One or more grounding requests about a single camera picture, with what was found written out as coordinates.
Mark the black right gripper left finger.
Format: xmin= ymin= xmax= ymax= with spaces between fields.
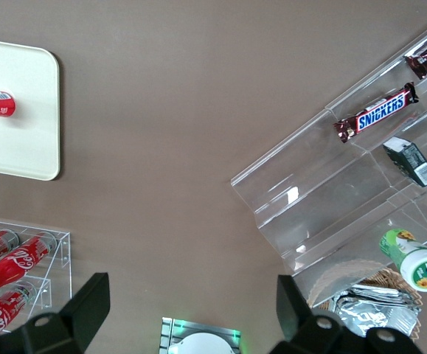
xmin=0 ymin=271 xmax=111 ymax=354

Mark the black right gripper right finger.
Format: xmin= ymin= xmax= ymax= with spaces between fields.
xmin=268 ymin=274 xmax=426 ymax=354

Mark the light wicker basket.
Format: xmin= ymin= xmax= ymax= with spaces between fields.
xmin=307 ymin=257 xmax=424 ymax=344

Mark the beige plastic tray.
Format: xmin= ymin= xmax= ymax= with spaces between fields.
xmin=0 ymin=38 xmax=61 ymax=181

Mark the silver foil wrapped pack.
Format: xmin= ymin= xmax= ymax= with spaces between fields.
xmin=329 ymin=291 xmax=420 ymax=339
xmin=347 ymin=282 xmax=423 ymax=309

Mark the clear acrylic bottle rack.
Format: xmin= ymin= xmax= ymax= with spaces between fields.
xmin=0 ymin=217 xmax=73 ymax=322

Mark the clear acrylic stepped display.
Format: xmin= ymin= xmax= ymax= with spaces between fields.
xmin=230 ymin=14 xmax=427 ymax=307

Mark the green bottle white cap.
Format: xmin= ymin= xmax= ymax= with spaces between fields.
xmin=378 ymin=228 xmax=427 ymax=294

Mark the small black carton box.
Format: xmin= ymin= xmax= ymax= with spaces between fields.
xmin=382 ymin=136 xmax=427 ymax=187

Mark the brown Snickers bar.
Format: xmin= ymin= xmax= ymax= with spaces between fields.
xmin=403 ymin=32 xmax=427 ymax=80
xmin=333 ymin=81 xmax=420 ymax=144

